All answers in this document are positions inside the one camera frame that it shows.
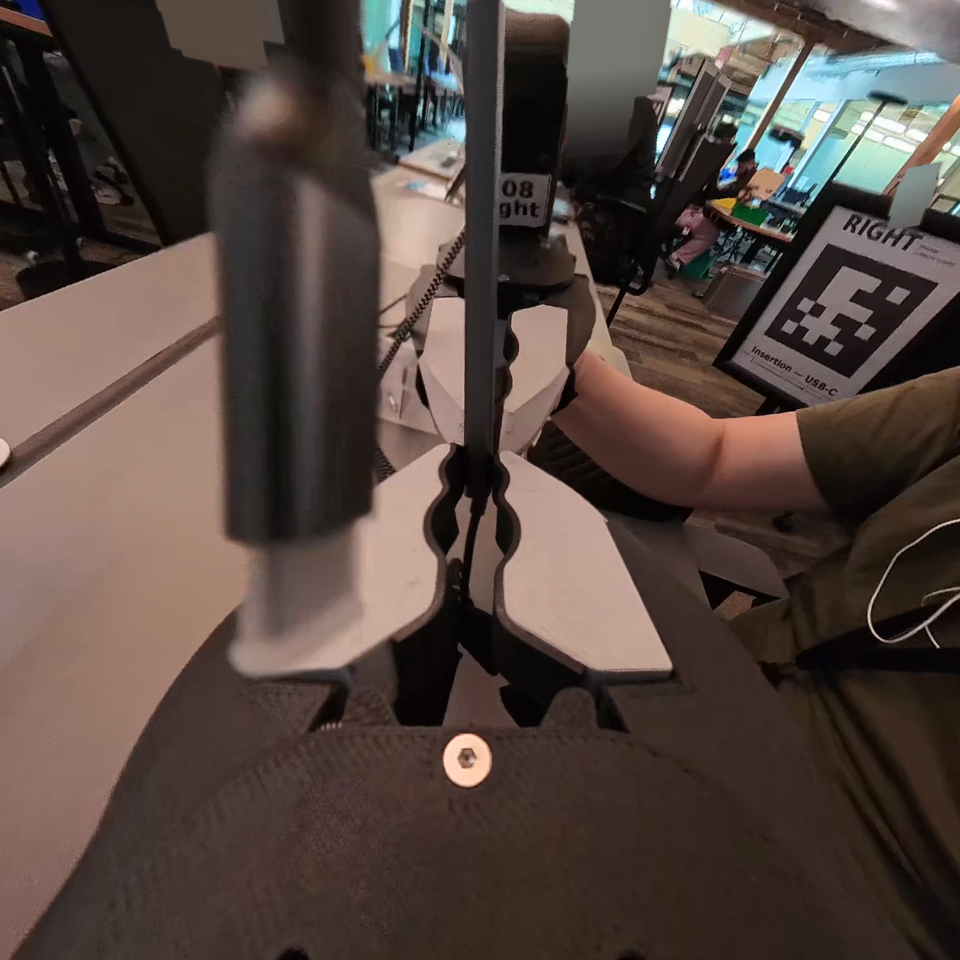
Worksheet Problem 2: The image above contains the white earphone cord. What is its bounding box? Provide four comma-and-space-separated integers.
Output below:
866, 517, 960, 650

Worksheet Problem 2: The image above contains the grey usb hub with cable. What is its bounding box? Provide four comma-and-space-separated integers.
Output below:
208, 0, 505, 676

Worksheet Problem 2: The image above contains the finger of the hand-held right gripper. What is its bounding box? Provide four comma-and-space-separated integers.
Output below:
411, 296, 470, 451
495, 303, 575, 453

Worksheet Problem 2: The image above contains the black white braided usb-c cable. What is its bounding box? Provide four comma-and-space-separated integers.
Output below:
373, 232, 468, 483

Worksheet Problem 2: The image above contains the person's right forearm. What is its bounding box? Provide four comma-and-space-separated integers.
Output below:
553, 351, 822, 513

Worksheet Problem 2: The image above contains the framed marker sign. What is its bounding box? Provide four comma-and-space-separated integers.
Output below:
712, 183, 960, 410

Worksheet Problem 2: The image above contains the person's olive shirt torso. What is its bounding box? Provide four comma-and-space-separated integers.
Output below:
731, 367, 960, 960

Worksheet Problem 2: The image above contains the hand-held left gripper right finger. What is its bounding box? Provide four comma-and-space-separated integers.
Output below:
489, 450, 676, 682

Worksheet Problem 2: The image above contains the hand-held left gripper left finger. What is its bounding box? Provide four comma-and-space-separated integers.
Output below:
228, 446, 459, 680

